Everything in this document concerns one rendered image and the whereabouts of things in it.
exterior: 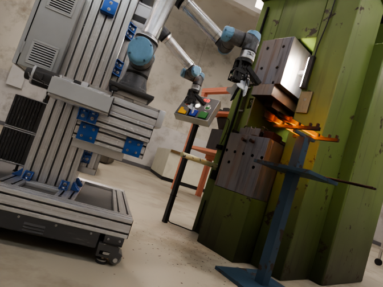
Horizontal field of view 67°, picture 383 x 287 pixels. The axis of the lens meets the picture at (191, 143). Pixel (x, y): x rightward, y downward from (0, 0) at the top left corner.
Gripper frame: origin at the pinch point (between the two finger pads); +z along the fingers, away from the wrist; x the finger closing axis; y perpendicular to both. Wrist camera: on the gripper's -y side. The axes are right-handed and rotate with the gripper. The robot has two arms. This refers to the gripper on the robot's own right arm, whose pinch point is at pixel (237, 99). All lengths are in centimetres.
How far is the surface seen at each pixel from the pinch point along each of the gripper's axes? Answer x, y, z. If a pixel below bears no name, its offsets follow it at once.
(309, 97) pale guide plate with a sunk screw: -50, -73, -37
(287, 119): -13.2, -38.2, -4.5
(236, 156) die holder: -73, -42, 20
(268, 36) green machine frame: -103, -50, -97
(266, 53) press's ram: -83, -44, -71
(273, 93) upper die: -68, -54, -36
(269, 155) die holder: -54, -57, 13
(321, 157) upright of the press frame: -40, -90, 4
